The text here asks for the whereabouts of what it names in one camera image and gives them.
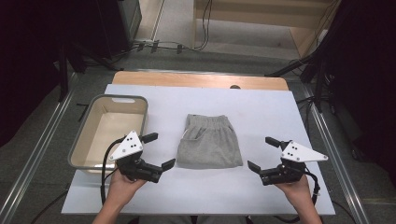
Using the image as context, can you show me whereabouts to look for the beige basket with grey rim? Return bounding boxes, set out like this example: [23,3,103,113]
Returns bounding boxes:
[67,93,149,175]

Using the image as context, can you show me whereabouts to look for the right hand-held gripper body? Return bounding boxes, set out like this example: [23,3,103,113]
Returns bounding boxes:
[260,140,330,187]

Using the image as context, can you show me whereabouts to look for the black curtain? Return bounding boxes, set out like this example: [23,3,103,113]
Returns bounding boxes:
[311,0,396,180]
[0,0,132,147]

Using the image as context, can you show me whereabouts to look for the left hand-held gripper black cable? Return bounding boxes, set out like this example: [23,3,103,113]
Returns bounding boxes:
[99,138,125,206]

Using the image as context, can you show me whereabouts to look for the person's left hand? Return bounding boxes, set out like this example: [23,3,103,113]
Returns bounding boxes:
[106,169,148,208]

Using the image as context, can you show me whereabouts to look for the grey shorts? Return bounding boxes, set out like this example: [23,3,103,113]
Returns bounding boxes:
[176,113,244,170]

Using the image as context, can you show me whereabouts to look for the dark cabinet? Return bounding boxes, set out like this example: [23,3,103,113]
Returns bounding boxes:
[117,0,143,42]

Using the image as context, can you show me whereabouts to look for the light wooden shelf unit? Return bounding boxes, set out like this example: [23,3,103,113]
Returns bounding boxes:
[191,0,342,60]

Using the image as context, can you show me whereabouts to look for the white power strip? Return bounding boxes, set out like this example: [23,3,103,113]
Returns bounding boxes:
[133,37,157,45]

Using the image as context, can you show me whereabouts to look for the metal floor rail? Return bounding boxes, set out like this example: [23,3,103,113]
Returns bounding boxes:
[0,73,78,224]
[300,83,372,224]

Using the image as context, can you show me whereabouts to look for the black metal stand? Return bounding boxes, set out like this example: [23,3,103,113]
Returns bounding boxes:
[264,50,330,114]

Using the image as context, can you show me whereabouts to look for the person's right hand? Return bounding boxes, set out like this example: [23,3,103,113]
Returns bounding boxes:
[275,175,313,203]

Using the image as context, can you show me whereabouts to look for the right hand-held gripper black cable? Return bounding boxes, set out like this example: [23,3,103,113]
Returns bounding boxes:
[274,170,321,224]

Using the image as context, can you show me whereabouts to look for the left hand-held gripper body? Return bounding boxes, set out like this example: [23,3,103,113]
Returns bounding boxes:
[107,130,163,184]

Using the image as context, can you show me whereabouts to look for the black floor cable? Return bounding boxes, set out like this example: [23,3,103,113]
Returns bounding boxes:
[118,39,195,64]

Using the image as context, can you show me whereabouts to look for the black hanging cables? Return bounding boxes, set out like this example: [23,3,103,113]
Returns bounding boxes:
[194,0,215,51]

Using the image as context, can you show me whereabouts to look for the wooden table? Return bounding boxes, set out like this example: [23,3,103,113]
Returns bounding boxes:
[111,70,290,91]

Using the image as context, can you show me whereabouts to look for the hand-held gripper black cable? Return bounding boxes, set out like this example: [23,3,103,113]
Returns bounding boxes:
[274,170,321,224]
[99,138,125,206]

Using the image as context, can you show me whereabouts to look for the white table board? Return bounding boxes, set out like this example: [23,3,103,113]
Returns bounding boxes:
[61,83,336,217]

